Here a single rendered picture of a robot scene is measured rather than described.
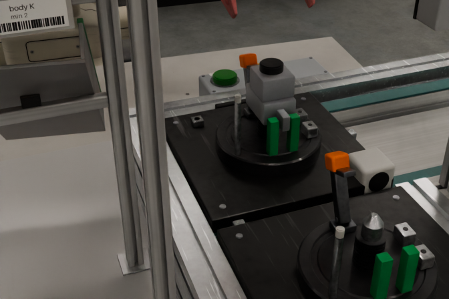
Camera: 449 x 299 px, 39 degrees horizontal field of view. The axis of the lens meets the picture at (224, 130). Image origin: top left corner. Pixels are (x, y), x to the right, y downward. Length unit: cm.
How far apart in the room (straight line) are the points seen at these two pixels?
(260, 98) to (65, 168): 38
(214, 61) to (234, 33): 228
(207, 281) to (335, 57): 79
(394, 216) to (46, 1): 47
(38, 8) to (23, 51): 102
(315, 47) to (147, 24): 94
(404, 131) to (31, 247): 57
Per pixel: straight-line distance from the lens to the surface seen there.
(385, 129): 103
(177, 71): 130
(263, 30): 365
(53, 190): 100
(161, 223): 59
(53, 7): 47
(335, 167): 67
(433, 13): 73
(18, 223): 95
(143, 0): 48
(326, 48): 141
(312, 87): 103
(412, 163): 96
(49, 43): 148
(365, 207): 77
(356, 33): 367
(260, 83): 78
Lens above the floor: 145
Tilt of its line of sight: 32 degrees down
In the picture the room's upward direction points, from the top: straight up
